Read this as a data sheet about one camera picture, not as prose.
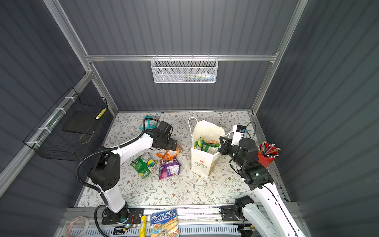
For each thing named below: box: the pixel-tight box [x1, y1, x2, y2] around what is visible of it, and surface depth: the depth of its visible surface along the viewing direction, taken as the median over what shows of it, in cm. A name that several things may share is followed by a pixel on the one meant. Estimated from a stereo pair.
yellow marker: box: [139, 216, 147, 237], surface depth 71 cm
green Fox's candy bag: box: [193, 137, 206, 151], surface depth 91 cm
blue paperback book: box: [150, 209, 180, 237], surface depth 71 cm
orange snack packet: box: [155, 144, 184, 161], surface depth 94 cm
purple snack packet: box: [158, 157, 181, 181], surface depth 88 cm
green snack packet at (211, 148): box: [201, 143, 220, 155], surface depth 85 cm
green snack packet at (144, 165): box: [130, 152, 158, 180], surface depth 88 cm
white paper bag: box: [188, 117, 226, 178], surface depth 81 cm
